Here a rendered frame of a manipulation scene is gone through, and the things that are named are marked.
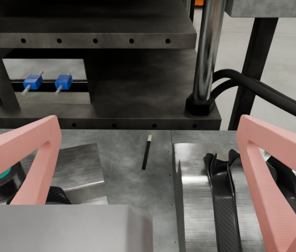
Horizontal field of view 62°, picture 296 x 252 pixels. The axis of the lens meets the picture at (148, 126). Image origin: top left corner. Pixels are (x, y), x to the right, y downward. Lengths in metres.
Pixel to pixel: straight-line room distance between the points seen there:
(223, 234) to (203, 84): 0.50
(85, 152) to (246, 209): 0.33
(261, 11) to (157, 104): 0.45
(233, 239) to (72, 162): 0.33
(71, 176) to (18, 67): 0.55
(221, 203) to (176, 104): 0.53
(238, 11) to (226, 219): 0.66
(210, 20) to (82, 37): 0.39
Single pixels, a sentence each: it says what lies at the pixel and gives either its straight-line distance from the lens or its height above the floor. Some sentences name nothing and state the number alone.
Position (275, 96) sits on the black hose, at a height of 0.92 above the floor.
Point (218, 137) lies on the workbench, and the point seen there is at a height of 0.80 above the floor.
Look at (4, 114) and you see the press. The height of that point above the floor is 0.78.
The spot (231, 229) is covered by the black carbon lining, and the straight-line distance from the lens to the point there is 0.46.
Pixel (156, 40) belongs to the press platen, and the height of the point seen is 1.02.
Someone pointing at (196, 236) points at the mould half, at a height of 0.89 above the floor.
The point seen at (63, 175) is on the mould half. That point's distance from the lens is 0.52.
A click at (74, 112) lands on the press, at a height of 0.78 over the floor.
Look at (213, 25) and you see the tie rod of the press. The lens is 0.76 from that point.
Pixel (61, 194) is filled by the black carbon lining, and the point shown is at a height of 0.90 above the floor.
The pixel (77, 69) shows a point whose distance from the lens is 0.89.
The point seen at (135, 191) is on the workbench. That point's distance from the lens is 0.60.
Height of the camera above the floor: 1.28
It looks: 37 degrees down
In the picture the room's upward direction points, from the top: straight up
